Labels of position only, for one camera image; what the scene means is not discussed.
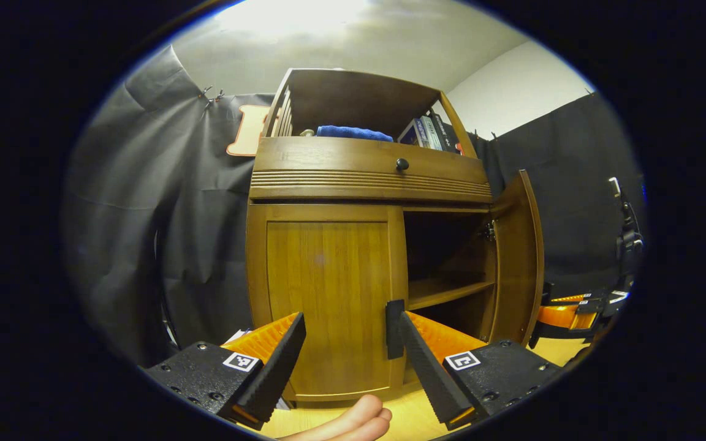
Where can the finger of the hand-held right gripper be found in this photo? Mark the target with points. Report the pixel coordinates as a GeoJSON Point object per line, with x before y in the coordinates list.
{"type": "Point", "coordinates": [564, 318]}
{"type": "Point", "coordinates": [598, 300]}

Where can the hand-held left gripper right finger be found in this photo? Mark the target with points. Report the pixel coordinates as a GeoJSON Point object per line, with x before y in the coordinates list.
{"type": "Point", "coordinates": [426, 367]}

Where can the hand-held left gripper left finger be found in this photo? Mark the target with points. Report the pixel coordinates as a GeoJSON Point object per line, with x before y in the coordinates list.
{"type": "Point", "coordinates": [276, 367]}

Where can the wooden shoe cabinet door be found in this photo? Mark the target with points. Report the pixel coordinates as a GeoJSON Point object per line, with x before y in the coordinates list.
{"type": "Point", "coordinates": [518, 263]}
{"type": "Point", "coordinates": [328, 294]}

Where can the wooden double-door shoe cabinet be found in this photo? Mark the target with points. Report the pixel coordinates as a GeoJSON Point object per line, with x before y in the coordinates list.
{"type": "Point", "coordinates": [353, 98]}

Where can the metal door hinge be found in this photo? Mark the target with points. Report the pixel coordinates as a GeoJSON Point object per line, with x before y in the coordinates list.
{"type": "Point", "coordinates": [488, 231]}

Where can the white spine book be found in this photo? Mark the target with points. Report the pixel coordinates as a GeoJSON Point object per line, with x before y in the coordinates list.
{"type": "Point", "coordinates": [236, 337]}

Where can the wooden inner shelf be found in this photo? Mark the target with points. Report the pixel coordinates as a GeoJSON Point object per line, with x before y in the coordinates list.
{"type": "Point", "coordinates": [439, 293]}

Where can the black drawer knob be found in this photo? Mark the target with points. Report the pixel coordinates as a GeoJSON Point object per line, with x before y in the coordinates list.
{"type": "Point", "coordinates": [402, 164]}

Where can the black backdrop cloth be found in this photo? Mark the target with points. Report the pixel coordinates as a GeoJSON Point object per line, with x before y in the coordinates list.
{"type": "Point", "coordinates": [132, 214]}

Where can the black book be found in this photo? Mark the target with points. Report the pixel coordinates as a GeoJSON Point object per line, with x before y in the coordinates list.
{"type": "Point", "coordinates": [448, 136]}

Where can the grey book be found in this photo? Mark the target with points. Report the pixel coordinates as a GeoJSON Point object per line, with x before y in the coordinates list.
{"type": "Point", "coordinates": [431, 133]}

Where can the blue book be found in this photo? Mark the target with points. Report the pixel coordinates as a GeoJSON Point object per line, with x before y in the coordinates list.
{"type": "Point", "coordinates": [410, 133]}

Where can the folded blue towel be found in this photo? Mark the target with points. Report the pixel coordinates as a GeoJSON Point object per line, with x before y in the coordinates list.
{"type": "Point", "coordinates": [353, 133]}

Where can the metal clip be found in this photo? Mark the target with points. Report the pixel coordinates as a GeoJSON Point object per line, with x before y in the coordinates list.
{"type": "Point", "coordinates": [205, 92]}
{"type": "Point", "coordinates": [214, 99]}

